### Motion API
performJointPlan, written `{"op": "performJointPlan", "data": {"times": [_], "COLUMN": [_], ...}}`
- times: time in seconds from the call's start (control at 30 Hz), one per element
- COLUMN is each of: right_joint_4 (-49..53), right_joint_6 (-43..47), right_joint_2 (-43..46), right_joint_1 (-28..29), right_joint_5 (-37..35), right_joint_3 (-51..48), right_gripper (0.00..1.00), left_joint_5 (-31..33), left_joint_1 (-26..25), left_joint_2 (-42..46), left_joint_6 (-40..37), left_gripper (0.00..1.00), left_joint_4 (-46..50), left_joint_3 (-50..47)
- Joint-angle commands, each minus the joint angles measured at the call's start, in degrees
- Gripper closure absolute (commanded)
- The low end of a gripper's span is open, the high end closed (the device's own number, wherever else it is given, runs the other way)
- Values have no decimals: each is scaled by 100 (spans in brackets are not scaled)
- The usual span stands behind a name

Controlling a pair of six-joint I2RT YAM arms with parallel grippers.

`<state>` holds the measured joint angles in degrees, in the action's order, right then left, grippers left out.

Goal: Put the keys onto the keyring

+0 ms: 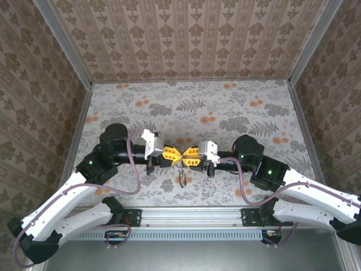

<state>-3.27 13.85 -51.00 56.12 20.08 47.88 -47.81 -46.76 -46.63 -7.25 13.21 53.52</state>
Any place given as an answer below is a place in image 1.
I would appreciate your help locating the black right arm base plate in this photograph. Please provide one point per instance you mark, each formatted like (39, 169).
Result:
(248, 217)

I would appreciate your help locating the thin aluminium wall-foot rail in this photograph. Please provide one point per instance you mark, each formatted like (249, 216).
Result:
(191, 80)

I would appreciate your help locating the aluminium frame bar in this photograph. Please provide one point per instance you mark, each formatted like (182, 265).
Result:
(352, 259)

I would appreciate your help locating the aluminium frame post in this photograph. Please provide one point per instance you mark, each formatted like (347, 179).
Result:
(65, 48)
(313, 42)

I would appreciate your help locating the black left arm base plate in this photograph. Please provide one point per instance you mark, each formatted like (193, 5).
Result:
(134, 217)

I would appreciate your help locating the grey metal sheet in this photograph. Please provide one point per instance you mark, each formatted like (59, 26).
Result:
(197, 257)

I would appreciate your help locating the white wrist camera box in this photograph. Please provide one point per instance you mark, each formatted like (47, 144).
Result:
(207, 149)
(152, 144)

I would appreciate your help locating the aluminium table side rail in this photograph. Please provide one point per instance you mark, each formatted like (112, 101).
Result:
(81, 113)
(304, 127)

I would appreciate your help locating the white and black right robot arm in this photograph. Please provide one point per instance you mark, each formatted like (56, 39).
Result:
(310, 192)

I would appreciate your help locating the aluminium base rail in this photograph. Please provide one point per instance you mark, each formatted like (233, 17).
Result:
(191, 216)

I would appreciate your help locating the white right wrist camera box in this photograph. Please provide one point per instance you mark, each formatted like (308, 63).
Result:
(207, 149)

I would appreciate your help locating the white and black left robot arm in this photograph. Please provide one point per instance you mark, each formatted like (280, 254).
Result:
(62, 197)

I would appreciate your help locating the floral patterned table cover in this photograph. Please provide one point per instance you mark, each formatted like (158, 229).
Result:
(197, 113)

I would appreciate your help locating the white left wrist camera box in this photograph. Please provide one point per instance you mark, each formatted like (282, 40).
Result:
(152, 144)

